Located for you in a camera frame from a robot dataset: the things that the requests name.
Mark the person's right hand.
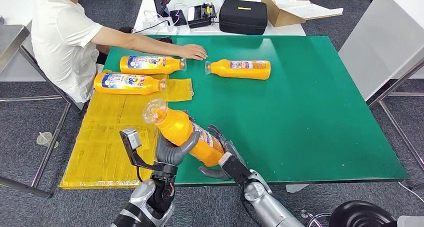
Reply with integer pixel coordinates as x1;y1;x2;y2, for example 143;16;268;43
178;43;209;61

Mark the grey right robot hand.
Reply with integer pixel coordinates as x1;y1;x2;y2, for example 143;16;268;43
187;111;248;182

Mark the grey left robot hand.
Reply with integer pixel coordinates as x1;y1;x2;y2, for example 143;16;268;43
154;130;202;167

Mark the orange detergent bottle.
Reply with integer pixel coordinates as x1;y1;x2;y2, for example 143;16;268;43
93;72;168;96
119;55;188;76
142;98;226;168
204;59;272;81

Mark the black label printer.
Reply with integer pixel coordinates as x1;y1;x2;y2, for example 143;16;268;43
187;2;217;29

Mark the white power strip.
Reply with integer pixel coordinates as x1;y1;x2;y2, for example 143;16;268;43
142;16;180;36

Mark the black zip case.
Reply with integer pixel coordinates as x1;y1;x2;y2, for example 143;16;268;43
218;0;269;36

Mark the yellow plastic sheet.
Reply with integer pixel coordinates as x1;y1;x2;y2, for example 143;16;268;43
59;69;195;191

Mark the brown cardboard box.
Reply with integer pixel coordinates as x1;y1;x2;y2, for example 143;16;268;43
260;0;344;28

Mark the white paper sheet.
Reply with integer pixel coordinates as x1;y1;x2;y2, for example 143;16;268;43
272;0;345;20

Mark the clear plastic cup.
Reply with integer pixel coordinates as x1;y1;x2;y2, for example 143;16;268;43
35;132;60;150

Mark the person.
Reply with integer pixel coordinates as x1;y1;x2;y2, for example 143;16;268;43
30;0;209;104

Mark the black chair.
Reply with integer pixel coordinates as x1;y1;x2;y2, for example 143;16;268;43
328;200;424;227

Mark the steel table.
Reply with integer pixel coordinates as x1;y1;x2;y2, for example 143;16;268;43
0;24;73;200

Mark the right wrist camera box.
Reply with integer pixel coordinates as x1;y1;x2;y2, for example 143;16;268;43
217;151;255;187

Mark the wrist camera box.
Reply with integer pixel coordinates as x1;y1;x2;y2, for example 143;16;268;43
217;151;255;187
119;127;167;173

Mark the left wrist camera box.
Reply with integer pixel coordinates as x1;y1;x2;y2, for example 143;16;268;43
119;127;167;173

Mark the black cable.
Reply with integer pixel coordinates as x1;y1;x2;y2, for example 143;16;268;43
136;20;171;34

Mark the chrome chair ring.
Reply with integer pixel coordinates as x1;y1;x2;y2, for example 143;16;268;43
299;209;332;227

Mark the steel table leg frame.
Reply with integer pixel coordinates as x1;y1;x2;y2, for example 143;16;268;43
366;57;424;173

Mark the white floor cable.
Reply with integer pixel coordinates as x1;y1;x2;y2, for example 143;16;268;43
397;182;424;203

